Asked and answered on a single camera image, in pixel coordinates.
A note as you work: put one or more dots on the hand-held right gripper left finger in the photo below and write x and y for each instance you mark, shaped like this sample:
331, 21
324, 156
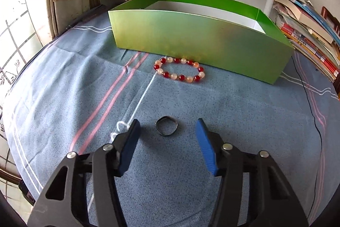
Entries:
130, 147

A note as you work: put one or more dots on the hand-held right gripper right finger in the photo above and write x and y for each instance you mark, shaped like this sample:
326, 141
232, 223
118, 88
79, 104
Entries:
207, 147

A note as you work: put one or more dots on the dark red wooden headboard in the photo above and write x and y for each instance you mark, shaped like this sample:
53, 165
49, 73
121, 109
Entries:
328, 18

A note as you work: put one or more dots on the window with grille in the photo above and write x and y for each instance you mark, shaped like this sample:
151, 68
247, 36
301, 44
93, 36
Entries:
18, 30

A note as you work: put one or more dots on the blue striped cloth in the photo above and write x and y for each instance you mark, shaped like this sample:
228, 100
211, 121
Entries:
79, 78

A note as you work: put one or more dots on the stack of books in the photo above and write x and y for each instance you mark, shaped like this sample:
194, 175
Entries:
308, 30

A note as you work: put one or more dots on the green cardboard box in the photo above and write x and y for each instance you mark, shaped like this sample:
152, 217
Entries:
186, 38

